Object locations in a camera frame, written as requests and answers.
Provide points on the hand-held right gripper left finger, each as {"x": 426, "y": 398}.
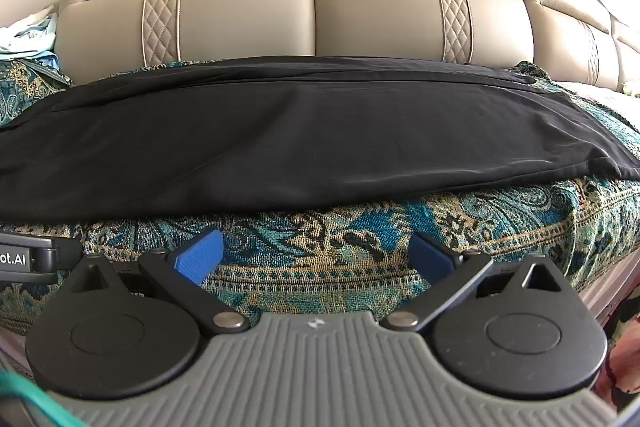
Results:
{"x": 197, "y": 257}

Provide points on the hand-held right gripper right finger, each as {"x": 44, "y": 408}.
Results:
{"x": 425, "y": 257}

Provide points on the black pants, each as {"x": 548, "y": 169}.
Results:
{"x": 300, "y": 132}

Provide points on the teal paisley blanket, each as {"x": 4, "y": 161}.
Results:
{"x": 325, "y": 252}

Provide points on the light blue cloth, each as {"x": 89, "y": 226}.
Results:
{"x": 27, "y": 39}

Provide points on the pink floral cloth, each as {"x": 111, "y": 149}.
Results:
{"x": 622, "y": 357}

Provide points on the pale pink sheet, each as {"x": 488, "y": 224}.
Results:
{"x": 607, "y": 99}

